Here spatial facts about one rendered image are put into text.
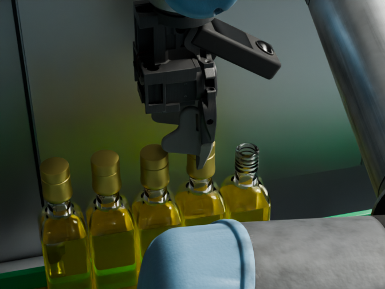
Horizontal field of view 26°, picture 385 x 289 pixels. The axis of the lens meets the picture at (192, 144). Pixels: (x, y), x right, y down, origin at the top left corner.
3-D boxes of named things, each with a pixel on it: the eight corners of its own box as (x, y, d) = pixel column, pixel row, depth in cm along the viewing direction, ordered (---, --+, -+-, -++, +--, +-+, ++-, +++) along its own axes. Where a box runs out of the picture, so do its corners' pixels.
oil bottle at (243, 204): (253, 277, 121) (260, 162, 108) (264, 307, 116) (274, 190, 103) (215, 284, 120) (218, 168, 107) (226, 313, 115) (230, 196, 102)
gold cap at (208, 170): (211, 159, 104) (211, 131, 102) (218, 177, 102) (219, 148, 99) (183, 163, 104) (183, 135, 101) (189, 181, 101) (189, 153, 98)
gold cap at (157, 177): (166, 169, 103) (165, 141, 100) (172, 187, 100) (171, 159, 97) (137, 173, 102) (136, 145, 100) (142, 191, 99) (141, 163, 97)
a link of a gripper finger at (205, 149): (160, 173, 99) (156, 103, 94) (208, 166, 100) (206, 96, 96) (165, 186, 96) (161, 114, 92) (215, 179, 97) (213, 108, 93)
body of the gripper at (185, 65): (134, 84, 97) (129, -11, 90) (205, 74, 99) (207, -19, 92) (146, 121, 91) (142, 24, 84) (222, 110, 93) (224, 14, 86)
